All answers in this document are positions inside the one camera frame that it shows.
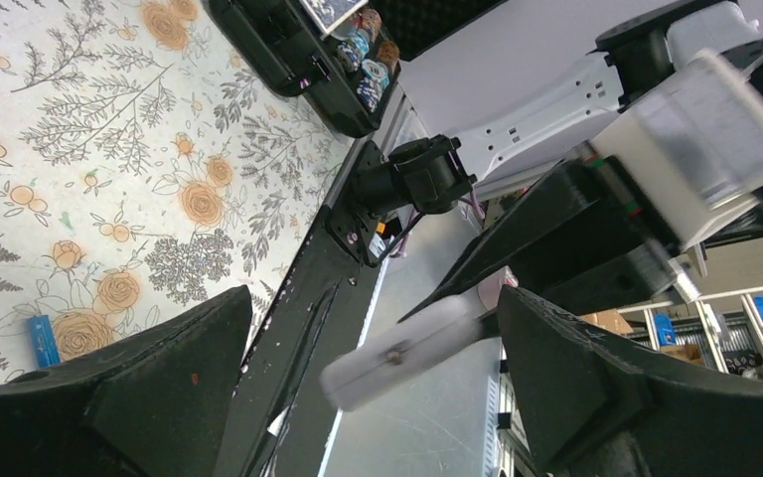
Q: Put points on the black poker chip case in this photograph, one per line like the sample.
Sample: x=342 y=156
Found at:
x=345 y=55

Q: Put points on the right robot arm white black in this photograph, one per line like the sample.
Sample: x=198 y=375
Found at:
x=557 y=122

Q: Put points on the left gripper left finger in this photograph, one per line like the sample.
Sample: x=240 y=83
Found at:
x=152 y=404

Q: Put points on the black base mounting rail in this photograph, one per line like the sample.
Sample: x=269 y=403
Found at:
x=279 y=420

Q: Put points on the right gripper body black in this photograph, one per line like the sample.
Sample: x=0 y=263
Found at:
x=583 y=237

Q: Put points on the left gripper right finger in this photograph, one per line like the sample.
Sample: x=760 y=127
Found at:
x=594 y=403

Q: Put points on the floral patterned table mat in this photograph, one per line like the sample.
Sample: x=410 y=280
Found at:
x=144 y=168

